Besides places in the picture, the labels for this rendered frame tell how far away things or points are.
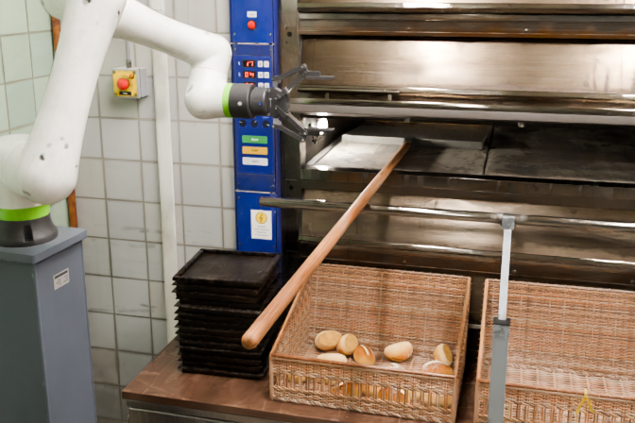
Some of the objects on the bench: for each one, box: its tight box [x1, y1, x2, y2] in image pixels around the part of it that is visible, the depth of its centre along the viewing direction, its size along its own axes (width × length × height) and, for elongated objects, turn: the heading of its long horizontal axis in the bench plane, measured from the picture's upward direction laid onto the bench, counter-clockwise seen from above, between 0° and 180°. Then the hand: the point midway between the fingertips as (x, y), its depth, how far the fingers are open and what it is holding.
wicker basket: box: [269, 263, 472, 423], centre depth 244 cm, size 49×56×28 cm
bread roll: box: [385, 342, 413, 362], centre depth 254 cm, size 6×10×7 cm
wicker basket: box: [473, 279, 635, 423], centre depth 229 cm, size 49×56×28 cm
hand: (329, 104), depth 199 cm, fingers open, 13 cm apart
